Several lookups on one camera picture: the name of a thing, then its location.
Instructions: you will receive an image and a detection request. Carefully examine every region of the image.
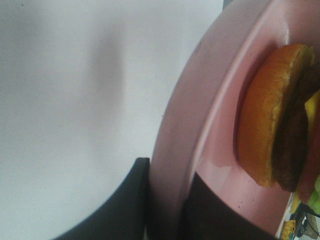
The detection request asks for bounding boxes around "burger with lettuce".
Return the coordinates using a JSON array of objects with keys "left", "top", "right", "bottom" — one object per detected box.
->
[{"left": 235, "top": 43, "right": 320, "bottom": 215}]

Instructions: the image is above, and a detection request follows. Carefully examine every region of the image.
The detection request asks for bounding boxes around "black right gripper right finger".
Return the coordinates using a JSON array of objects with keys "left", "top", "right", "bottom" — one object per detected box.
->
[{"left": 178, "top": 174, "right": 283, "bottom": 240}]

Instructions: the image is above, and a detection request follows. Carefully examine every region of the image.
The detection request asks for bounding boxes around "pink round plate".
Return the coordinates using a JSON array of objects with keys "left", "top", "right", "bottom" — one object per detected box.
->
[{"left": 147, "top": 0, "right": 320, "bottom": 240}]

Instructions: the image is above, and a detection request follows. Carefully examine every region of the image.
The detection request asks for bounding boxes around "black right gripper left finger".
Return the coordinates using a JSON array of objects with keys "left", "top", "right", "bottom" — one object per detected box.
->
[{"left": 56, "top": 157, "right": 150, "bottom": 240}]

